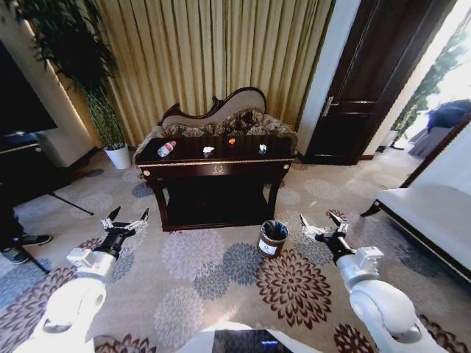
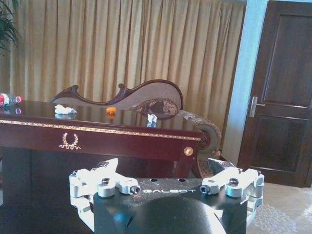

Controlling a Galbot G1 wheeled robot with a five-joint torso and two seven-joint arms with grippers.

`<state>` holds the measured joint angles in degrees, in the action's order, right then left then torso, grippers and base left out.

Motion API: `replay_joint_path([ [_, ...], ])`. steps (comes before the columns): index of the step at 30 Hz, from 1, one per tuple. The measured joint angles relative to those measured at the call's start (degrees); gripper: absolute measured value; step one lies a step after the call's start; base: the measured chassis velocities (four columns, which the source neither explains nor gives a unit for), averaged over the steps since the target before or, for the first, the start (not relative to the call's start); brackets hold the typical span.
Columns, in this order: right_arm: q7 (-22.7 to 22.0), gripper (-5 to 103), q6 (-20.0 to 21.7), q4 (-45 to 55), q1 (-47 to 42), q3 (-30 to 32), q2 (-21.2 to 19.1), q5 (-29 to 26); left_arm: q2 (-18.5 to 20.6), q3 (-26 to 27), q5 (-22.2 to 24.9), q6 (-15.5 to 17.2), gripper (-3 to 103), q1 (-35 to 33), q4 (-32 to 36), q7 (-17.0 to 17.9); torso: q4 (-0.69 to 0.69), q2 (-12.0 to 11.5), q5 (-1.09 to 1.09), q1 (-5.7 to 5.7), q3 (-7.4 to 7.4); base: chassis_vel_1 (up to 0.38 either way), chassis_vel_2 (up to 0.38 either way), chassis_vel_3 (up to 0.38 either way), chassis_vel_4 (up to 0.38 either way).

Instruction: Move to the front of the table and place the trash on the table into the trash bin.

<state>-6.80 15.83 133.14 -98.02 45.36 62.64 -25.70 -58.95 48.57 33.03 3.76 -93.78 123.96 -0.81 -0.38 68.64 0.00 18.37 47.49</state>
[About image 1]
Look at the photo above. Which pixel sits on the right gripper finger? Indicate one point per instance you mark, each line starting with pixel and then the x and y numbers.
pixel 339 222
pixel 310 228

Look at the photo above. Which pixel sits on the brown round trash bin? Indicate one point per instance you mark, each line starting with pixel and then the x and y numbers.
pixel 271 247

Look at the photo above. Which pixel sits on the dark framed cream chaise sofa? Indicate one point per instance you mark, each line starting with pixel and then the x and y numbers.
pixel 235 104

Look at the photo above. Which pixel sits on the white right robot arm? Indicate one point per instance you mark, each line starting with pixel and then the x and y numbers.
pixel 379 305

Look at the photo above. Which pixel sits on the dark television cabinet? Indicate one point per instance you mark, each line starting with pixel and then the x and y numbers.
pixel 25 169

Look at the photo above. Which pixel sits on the person's black sneaker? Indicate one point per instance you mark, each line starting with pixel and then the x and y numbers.
pixel 15 255
pixel 36 239

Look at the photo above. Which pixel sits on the dark wooden door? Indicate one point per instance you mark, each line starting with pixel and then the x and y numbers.
pixel 371 81

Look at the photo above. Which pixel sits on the white plant pot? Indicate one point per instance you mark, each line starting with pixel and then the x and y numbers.
pixel 118 157

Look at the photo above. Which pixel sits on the blue cloth cover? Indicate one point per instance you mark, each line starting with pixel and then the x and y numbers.
pixel 450 113

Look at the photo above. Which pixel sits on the white crumpled tissue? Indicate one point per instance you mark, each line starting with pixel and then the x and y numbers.
pixel 262 148

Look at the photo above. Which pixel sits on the green outdoor tree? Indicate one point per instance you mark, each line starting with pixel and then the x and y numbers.
pixel 438 70

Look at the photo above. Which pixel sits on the black flat television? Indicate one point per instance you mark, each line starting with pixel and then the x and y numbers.
pixel 20 103

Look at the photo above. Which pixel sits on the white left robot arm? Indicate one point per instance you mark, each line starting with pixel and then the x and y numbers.
pixel 86 272

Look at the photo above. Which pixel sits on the brown patterned cushion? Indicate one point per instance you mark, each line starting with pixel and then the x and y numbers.
pixel 241 119
pixel 187 130

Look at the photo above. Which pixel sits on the beige pleated curtain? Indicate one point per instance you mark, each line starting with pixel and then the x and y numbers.
pixel 209 59

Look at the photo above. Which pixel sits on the black tripod leg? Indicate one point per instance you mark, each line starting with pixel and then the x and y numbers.
pixel 71 204
pixel 33 260

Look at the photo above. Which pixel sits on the white upholstered bench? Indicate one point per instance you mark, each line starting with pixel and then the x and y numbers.
pixel 430 217

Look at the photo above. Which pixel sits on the black bin liner bag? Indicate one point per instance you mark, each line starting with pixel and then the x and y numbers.
pixel 274 228

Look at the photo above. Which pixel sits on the tall green bamboo plant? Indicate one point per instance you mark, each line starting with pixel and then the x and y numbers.
pixel 77 51

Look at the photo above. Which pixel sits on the dark wooden console table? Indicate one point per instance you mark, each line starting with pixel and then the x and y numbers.
pixel 215 176

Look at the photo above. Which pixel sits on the clear plastic bottle red cap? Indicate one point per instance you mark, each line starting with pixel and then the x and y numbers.
pixel 166 149

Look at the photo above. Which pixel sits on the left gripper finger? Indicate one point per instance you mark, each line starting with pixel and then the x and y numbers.
pixel 110 219
pixel 140 223

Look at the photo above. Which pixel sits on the white crumpled paper ball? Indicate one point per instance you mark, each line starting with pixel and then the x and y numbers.
pixel 208 149

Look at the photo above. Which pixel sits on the person's leg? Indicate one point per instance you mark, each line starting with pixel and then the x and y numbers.
pixel 8 224

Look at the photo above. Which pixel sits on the white panel dark frame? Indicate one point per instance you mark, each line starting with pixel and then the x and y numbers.
pixel 449 158

